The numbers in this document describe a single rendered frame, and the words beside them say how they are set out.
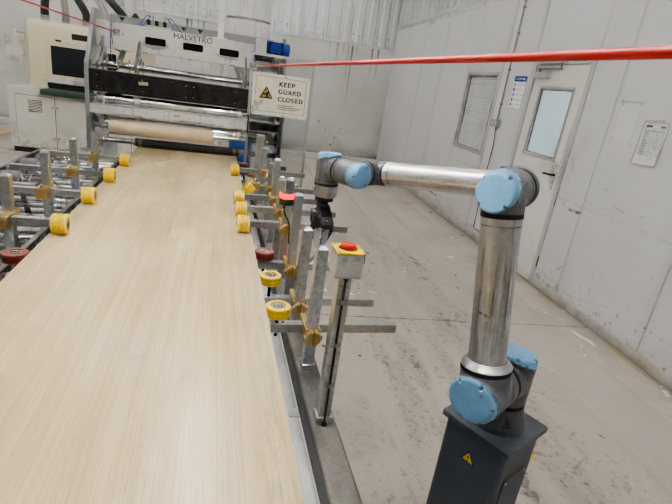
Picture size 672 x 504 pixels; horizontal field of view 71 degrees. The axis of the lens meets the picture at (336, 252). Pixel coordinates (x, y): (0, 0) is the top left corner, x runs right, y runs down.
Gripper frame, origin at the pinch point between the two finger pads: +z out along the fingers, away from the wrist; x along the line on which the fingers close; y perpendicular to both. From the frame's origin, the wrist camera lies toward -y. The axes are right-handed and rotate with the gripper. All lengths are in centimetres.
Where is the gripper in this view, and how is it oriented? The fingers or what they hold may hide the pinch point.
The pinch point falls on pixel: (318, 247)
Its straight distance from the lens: 184.5
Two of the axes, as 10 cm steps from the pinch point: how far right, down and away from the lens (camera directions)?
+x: -9.7, -0.5, -2.6
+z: -1.4, 9.3, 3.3
